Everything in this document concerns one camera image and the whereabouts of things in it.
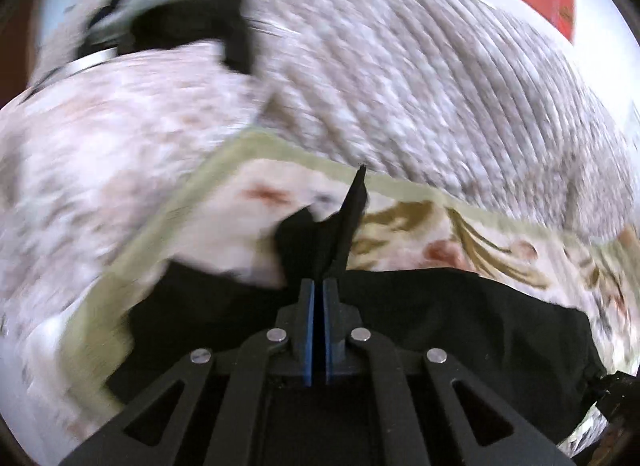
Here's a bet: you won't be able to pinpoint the black pants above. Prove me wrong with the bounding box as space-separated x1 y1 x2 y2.
107 175 604 465

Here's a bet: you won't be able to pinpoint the floral fleece blanket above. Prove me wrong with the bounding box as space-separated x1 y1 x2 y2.
29 128 640 456

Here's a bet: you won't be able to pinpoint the quilted beige floral comforter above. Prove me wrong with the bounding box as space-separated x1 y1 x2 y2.
0 0 637 307

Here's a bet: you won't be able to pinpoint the black garment on quilt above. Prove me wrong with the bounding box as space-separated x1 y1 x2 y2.
76 0 254 74

